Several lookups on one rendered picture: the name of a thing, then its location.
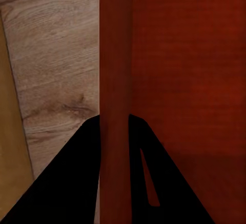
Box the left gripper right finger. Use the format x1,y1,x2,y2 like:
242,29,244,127
129,114,215,224

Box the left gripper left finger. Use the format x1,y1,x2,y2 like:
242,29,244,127
0,115,101,224

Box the storage box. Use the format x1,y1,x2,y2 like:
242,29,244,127
99,0,246,224

